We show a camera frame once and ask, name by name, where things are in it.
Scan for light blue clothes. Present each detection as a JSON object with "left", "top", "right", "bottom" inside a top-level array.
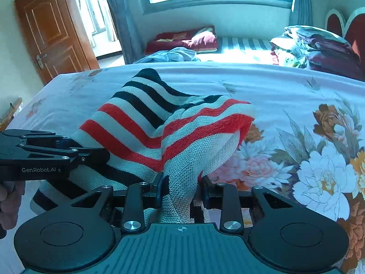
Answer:
[{"left": 133, "top": 46, "right": 202, "bottom": 65}]

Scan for wooden door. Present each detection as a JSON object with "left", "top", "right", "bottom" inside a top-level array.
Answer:
[{"left": 14, "top": 0, "right": 99, "bottom": 85}]

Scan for wooden furniture edge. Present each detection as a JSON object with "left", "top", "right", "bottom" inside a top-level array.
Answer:
[{"left": 0, "top": 97, "right": 23, "bottom": 132}]

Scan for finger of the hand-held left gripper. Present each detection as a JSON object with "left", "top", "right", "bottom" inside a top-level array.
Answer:
[
  {"left": 0, "top": 129, "right": 73, "bottom": 150},
  {"left": 13, "top": 144, "right": 111, "bottom": 168}
]

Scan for pile of folded quilts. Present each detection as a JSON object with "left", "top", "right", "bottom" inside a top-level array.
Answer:
[{"left": 269, "top": 25, "right": 365, "bottom": 81}]

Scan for person's left hand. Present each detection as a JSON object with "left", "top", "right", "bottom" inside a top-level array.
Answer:
[{"left": 0, "top": 181, "right": 27, "bottom": 232}]

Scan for floral bed sheet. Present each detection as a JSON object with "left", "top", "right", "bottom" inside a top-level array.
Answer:
[{"left": 0, "top": 62, "right": 365, "bottom": 274}]

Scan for dark red pillow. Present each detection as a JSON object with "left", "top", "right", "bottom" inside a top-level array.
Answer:
[{"left": 182, "top": 26, "right": 219, "bottom": 53}]

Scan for red and white headboard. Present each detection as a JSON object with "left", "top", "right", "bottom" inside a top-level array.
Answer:
[{"left": 324, "top": 6, "right": 365, "bottom": 53}]

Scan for grey curtain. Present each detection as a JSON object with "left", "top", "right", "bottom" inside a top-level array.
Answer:
[
  {"left": 98, "top": 0, "right": 139, "bottom": 65},
  {"left": 287, "top": 0, "right": 315, "bottom": 32}
]

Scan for striped knit sweater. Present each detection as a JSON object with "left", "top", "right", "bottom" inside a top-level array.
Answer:
[{"left": 30, "top": 68, "right": 256, "bottom": 225}]

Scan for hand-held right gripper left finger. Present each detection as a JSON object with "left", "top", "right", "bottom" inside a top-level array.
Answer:
[{"left": 68, "top": 172, "right": 165, "bottom": 232}]

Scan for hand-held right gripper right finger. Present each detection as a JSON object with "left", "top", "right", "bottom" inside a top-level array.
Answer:
[{"left": 201, "top": 175, "right": 298, "bottom": 232}]

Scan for striped mattress cover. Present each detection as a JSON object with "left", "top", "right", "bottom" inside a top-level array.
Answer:
[{"left": 215, "top": 36, "right": 276, "bottom": 58}]

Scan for dark red blanket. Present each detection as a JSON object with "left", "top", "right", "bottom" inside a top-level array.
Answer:
[{"left": 145, "top": 29, "right": 200, "bottom": 55}]

